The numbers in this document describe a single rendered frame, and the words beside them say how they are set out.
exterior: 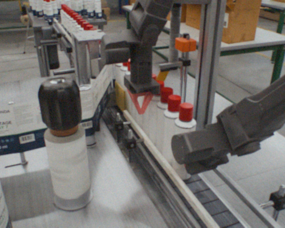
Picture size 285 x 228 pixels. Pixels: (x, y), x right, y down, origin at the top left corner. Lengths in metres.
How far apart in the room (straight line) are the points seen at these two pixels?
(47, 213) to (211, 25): 0.61
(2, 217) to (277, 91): 0.51
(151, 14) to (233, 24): 1.83
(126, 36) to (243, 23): 1.89
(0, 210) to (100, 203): 0.23
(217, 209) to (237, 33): 1.94
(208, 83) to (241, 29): 1.69
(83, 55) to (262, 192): 0.73
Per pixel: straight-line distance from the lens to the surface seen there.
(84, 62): 1.14
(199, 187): 0.80
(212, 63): 0.88
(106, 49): 0.72
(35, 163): 0.92
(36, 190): 0.82
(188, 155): 0.56
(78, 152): 0.66
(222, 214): 0.74
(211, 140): 0.57
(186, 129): 0.72
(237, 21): 2.51
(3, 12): 8.35
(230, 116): 0.55
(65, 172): 0.68
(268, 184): 0.94
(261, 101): 0.48
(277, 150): 1.10
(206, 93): 0.90
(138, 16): 0.72
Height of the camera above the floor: 1.40
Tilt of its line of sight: 28 degrees down
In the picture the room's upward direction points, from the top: straight up
